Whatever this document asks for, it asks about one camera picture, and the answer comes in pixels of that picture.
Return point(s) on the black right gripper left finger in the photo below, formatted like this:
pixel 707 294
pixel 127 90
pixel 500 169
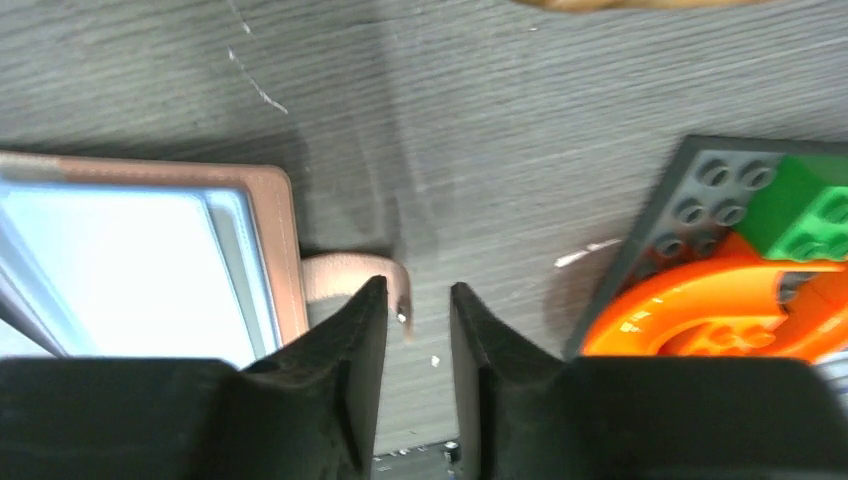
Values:
pixel 307 411

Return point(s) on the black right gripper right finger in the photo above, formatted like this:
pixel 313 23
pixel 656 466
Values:
pixel 525 414

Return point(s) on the pink leather card holder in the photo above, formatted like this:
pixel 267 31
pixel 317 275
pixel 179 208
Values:
pixel 140 258

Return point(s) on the orange horseshoe toy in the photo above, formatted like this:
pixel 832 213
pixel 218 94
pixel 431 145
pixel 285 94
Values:
pixel 734 303

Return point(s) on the dark grey lego baseplate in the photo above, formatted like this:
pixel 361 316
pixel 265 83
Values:
pixel 700 196

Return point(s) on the green lego brick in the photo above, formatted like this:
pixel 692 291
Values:
pixel 801 215

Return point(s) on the woven bamboo organizer tray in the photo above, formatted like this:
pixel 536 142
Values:
pixel 585 6

